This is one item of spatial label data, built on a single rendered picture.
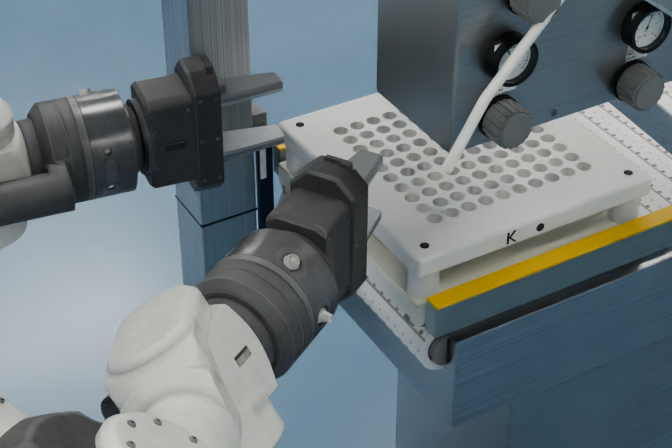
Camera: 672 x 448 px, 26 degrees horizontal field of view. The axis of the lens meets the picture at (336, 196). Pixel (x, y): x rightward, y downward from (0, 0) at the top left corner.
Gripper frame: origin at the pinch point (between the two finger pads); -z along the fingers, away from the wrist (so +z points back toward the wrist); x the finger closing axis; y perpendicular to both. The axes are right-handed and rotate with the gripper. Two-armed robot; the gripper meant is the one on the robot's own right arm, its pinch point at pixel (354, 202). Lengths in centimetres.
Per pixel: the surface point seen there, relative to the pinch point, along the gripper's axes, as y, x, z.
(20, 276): -112, 105, -81
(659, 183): 16.2, 12.7, -32.6
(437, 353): 6.6, 15.3, -2.9
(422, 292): 4.8, 9.5, -3.2
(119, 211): -107, 105, -107
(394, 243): 1.7, 6.2, -4.2
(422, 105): 5.4, -10.5, -0.1
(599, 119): 7.3, 12.6, -40.8
